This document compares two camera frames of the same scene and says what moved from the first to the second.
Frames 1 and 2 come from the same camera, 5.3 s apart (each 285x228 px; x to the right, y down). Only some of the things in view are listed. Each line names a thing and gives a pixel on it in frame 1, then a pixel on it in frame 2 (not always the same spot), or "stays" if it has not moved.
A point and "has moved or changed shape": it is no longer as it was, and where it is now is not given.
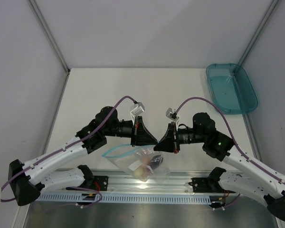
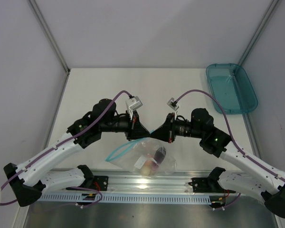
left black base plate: (99, 183) stays
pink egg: (146, 160) -> (155, 166)
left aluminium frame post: (46, 29) stays
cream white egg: (138, 171) -> (145, 170)
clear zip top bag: (142, 162) has moved or changed shape
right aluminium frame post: (273, 5) stays
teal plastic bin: (231, 91) stays
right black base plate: (206, 185) stays
